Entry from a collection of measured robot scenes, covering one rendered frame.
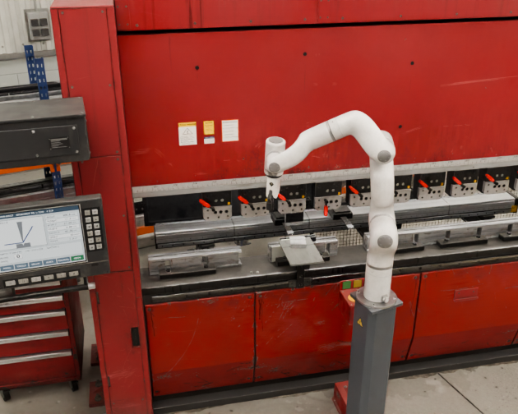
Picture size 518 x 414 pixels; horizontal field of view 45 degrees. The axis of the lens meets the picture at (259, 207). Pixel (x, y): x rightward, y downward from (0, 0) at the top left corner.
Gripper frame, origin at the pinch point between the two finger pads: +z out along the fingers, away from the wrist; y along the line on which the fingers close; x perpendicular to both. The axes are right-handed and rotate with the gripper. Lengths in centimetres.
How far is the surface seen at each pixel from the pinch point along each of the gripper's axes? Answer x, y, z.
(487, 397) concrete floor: -132, 43, 143
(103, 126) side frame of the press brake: 76, -3, -29
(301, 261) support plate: -14, 23, 47
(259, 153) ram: 13.8, 41.7, -1.9
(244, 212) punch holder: 18.8, 34.4, 30.2
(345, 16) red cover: -20, 64, -68
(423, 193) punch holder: -74, 74, 27
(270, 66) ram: 12, 49, -45
